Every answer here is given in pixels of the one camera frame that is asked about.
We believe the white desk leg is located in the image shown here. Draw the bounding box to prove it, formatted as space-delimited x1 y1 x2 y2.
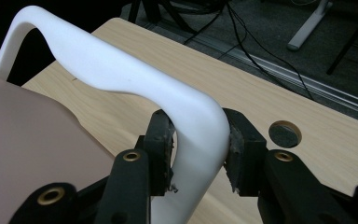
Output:
286 0 334 51

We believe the metal floor rail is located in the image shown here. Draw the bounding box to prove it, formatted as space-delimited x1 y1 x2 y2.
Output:
148 18 358 119

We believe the black metal stand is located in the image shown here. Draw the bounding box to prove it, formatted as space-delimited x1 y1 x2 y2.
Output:
127 0 200 35

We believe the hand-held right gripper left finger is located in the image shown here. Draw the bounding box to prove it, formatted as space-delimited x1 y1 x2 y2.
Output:
135 108 176 197

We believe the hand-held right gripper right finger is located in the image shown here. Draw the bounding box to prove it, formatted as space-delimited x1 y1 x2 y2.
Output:
223 107 269 198

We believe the black floor cable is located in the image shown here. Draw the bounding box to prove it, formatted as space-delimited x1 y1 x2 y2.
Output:
226 0 315 101
182 4 229 46

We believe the pink storage box white handle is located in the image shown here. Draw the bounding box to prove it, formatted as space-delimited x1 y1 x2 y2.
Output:
0 5 231 224

